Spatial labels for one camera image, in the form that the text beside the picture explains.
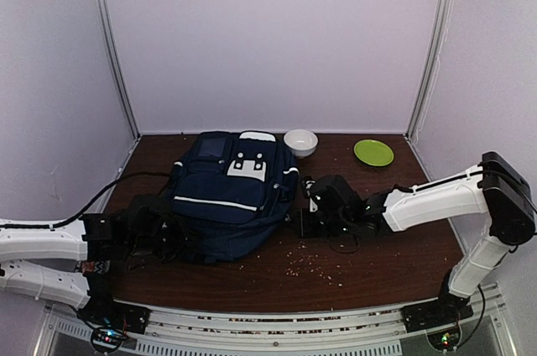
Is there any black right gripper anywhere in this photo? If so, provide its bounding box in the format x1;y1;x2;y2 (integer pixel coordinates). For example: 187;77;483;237
291;207;352;238

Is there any green plate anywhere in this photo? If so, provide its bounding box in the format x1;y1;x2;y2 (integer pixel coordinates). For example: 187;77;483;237
353;139;394;167

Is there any white ceramic bowl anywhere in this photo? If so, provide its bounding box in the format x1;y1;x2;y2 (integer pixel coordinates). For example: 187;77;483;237
284;129;319;159

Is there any front metal rail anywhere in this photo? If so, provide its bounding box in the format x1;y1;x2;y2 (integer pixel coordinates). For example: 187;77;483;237
35;284;511;356

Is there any right aluminium frame post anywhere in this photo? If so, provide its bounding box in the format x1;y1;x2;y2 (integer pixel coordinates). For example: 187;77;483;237
406;0;453;144

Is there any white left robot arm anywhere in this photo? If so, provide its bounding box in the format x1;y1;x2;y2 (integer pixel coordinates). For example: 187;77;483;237
1;195;197;326

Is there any left aluminium frame post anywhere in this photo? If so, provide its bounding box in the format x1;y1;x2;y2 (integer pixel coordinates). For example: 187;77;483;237
96;0;141;140

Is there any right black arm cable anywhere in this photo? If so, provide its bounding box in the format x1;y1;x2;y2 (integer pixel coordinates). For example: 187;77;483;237
456;246;521;344

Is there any red patterned bowl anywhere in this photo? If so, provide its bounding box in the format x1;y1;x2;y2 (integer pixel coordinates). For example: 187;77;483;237
75;260;111;275

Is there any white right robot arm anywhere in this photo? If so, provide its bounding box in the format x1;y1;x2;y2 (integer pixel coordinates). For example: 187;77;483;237
293;151;536;330

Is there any aluminium frame post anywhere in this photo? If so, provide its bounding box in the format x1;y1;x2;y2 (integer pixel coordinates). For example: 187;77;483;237
406;0;453;144
96;0;141;140

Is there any navy blue student backpack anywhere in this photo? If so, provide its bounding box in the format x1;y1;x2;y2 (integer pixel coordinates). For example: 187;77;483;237
164;131;300;264

